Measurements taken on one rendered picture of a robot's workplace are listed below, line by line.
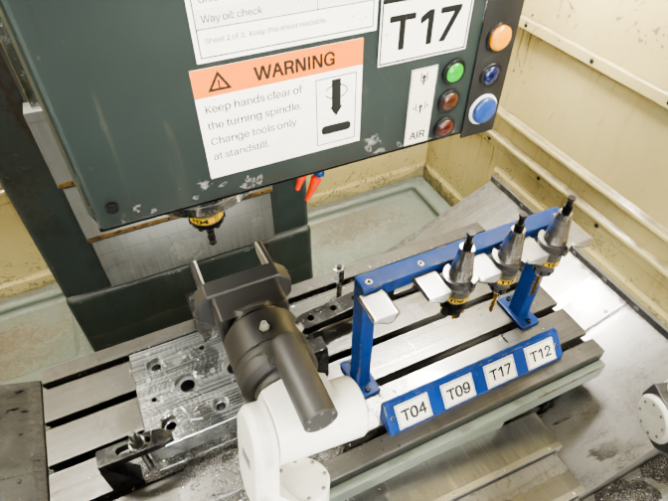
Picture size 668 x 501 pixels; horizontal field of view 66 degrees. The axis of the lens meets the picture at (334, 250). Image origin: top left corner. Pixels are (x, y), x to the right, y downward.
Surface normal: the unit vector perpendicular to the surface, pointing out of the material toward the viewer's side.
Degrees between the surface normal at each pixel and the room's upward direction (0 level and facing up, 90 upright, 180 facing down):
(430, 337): 0
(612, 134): 90
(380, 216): 0
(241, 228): 90
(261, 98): 90
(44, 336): 0
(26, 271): 90
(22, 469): 24
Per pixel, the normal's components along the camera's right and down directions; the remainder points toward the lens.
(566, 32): -0.91, 0.30
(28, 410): 0.37, -0.77
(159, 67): 0.42, 0.64
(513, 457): 0.11, -0.74
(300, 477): 0.04, -0.92
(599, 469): -0.37, -0.53
